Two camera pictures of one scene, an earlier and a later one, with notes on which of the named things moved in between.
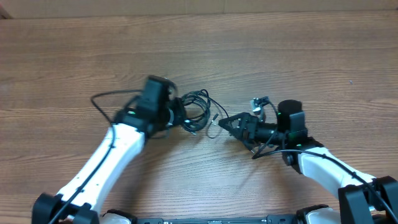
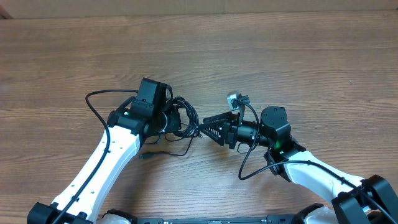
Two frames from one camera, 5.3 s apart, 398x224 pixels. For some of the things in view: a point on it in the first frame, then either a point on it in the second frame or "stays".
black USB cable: [199, 97] to [186, 120]
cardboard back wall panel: [12, 9] stays
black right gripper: [249, 127] to [232, 131]
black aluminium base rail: [285, 218] stays
